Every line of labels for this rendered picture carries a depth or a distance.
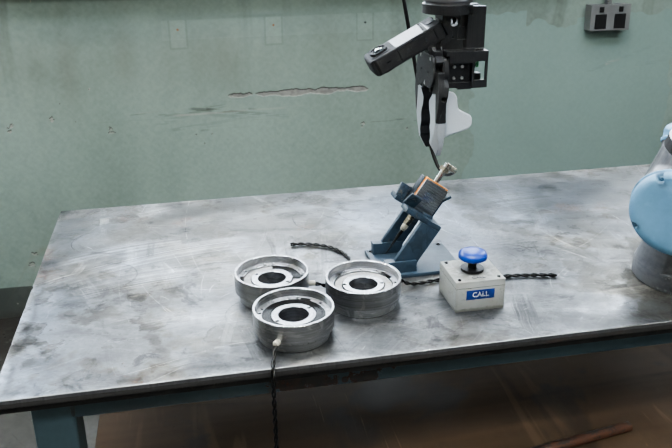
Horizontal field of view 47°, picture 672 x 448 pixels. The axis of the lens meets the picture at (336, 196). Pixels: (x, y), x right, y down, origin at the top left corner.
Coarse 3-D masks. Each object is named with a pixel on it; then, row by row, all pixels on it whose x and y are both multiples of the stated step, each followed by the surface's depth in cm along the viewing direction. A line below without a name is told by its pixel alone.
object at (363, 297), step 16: (336, 272) 110; (352, 272) 111; (384, 272) 111; (336, 288) 104; (352, 288) 106; (368, 288) 110; (400, 288) 106; (336, 304) 104; (352, 304) 103; (368, 304) 103; (384, 304) 103
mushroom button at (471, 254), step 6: (462, 252) 106; (468, 252) 106; (474, 252) 106; (480, 252) 106; (486, 252) 106; (462, 258) 106; (468, 258) 105; (474, 258) 105; (480, 258) 105; (486, 258) 106; (468, 264) 107; (474, 264) 107
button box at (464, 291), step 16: (448, 272) 107; (464, 272) 106; (480, 272) 106; (496, 272) 107; (448, 288) 107; (464, 288) 104; (480, 288) 105; (496, 288) 105; (464, 304) 105; (480, 304) 106; (496, 304) 106
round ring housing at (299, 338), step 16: (288, 288) 104; (304, 288) 104; (256, 304) 100; (288, 304) 102; (320, 304) 102; (256, 320) 97; (288, 320) 102; (304, 320) 98; (320, 320) 96; (272, 336) 95; (288, 336) 95; (304, 336) 95; (320, 336) 96; (288, 352) 96
